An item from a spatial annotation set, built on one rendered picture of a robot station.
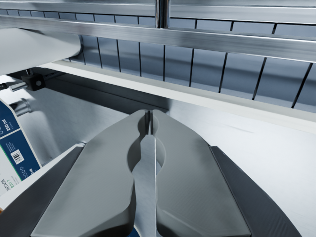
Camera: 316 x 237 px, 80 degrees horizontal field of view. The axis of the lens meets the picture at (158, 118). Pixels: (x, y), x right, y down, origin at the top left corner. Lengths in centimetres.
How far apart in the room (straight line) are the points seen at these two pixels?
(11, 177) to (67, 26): 51
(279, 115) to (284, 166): 15
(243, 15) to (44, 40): 25
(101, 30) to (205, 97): 12
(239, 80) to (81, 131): 36
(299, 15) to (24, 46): 30
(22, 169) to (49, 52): 43
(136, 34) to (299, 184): 32
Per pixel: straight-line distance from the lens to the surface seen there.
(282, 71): 23
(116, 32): 19
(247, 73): 23
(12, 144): 63
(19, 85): 46
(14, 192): 45
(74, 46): 34
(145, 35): 17
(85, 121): 44
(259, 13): 23
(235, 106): 21
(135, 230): 62
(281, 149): 33
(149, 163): 38
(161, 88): 23
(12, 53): 29
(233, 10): 23
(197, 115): 33
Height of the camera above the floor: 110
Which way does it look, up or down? 47 degrees down
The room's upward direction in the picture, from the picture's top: 133 degrees counter-clockwise
